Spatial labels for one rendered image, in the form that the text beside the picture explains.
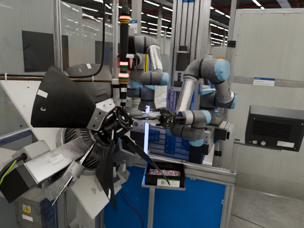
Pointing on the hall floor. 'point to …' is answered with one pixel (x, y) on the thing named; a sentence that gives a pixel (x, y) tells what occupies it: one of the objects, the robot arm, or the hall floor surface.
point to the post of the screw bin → (150, 207)
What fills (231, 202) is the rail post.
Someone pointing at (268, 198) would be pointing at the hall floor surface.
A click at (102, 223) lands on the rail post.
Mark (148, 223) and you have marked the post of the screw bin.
